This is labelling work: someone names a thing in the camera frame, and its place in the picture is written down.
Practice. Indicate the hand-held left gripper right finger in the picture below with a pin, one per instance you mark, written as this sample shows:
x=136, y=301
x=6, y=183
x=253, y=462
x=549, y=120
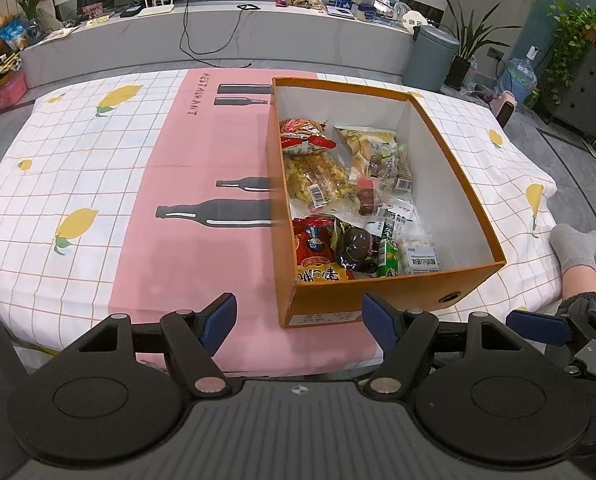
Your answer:
x=381, y=322

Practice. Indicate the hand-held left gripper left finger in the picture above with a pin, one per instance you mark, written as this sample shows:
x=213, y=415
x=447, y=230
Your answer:
x=218, y=321

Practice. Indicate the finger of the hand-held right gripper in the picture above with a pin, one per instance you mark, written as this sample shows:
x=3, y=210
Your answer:
x=537, y=325

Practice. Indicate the orange cardboard box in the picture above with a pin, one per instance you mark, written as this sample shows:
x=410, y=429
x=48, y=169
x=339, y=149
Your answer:
x=377, y=302

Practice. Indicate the green snack packet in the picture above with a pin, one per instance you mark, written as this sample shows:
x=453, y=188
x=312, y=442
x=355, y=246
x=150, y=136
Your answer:
x=388, y=257

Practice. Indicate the clear packet of white balls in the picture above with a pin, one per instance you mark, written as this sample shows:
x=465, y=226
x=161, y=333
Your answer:
x=420, y=255

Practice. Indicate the brown chocolate snack packet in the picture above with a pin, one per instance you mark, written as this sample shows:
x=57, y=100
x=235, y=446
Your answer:
x=357, y=245

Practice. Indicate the large red snack bag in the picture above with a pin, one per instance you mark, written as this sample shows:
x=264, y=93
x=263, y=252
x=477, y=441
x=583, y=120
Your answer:
x=315, y=245

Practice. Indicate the white sachet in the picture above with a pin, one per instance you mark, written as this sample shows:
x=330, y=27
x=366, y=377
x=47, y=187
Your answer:
x=402, y=207

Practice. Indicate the yellow snack packet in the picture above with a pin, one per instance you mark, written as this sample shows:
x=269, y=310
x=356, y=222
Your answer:
x=318, y=180

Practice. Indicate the clear bun packet blue label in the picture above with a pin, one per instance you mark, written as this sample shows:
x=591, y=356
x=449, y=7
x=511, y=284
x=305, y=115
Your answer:
x=365, y=145

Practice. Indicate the small red snack packet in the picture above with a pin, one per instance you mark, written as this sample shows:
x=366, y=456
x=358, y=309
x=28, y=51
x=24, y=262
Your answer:
x=308, y=143

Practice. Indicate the orange red fries packet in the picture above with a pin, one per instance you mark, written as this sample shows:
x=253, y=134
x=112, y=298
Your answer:
x=300, y=126

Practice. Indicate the person's leg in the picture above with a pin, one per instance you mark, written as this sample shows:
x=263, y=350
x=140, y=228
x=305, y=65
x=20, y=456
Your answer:
x=582, y=282

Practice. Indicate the grey sock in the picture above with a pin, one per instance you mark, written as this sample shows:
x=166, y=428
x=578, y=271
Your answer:
x=575, y=250

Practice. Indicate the pink heater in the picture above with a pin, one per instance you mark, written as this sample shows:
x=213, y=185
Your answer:
x=506, y=107

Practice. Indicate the grey drawer cabinet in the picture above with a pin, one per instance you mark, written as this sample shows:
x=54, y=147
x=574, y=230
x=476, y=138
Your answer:
x=582, y=90

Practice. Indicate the blue water jug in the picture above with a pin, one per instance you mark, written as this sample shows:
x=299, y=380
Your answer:
x=517, y=80

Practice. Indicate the long leaf potted plant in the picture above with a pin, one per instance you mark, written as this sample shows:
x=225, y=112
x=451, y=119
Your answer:
x=457, y=72

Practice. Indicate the grey trash bin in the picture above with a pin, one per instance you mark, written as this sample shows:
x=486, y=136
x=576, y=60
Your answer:
x=427, y=60

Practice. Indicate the grey tv console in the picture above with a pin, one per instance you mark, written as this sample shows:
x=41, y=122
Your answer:
x=303, y=40

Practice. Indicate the green ivy plant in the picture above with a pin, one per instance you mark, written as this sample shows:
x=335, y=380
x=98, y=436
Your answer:
x=572, y=25

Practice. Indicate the white round device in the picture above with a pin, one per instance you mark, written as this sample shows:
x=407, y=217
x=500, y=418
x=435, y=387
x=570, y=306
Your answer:
x=413, y=19

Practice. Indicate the pink basket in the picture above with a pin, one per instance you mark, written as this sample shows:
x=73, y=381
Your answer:
x=8, y=92

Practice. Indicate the white router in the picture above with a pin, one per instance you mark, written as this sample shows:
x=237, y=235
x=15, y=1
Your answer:
x=155, y=10

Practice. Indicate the pile of assorted snack packets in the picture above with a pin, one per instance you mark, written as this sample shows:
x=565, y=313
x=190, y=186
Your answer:
x=300, y=1

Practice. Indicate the blue snack bags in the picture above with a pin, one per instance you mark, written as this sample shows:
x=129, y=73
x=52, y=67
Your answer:
x=20, y=34

